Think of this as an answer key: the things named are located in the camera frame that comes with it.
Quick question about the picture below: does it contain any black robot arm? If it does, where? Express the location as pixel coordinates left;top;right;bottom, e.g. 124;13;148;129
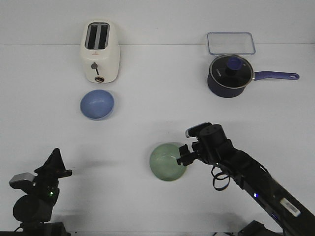
9;148;72;236
177;122;315;236

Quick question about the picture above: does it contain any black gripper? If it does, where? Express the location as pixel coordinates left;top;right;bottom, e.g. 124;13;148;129
177;124;234;166
31;148;72;197

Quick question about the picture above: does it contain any glass pot lid blue knob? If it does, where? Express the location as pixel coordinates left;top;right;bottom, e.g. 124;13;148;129
209;54;254;78

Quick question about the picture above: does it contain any blue bowl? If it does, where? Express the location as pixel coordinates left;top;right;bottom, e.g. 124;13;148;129
80;89;115;120

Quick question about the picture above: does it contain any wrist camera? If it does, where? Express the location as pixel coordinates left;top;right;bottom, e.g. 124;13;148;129
185;122;212;138
9;173;35;190

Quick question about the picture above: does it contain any dark blue saucepan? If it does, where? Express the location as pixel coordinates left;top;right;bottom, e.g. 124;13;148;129
207;71;300;98

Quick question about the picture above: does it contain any white toaster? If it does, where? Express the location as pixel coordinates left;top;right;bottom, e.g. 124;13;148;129
80;19;120;84

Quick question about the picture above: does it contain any clear plastic food container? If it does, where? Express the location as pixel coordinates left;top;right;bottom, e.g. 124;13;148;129
207;32;256;56

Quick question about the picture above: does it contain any green bowl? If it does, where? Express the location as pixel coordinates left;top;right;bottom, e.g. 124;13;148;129
149;143;187;181

